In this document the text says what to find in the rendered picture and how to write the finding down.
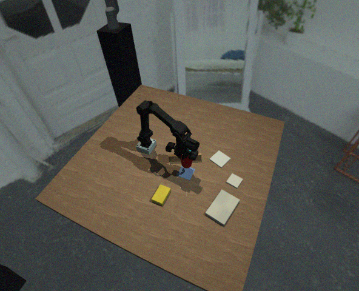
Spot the small white flat square pad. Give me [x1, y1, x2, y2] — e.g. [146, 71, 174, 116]
[226, 173, 243, 188]

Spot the yellow flat block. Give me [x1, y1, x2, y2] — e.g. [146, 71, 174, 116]
[151, 185, 171, 206]

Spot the beige flat rectangular pad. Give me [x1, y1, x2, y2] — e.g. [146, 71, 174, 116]
[205, 189, 240, 226]

